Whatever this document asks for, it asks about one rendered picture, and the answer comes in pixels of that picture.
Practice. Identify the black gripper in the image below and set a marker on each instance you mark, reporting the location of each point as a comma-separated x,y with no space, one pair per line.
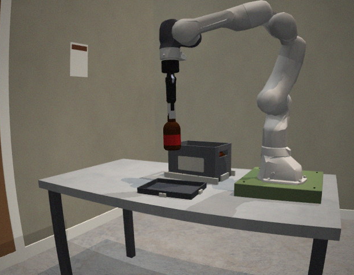
170,67

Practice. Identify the grey divided crate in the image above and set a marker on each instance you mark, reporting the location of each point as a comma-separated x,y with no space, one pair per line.
200,158

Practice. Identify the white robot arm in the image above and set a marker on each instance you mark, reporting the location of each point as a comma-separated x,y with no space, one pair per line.
277,166

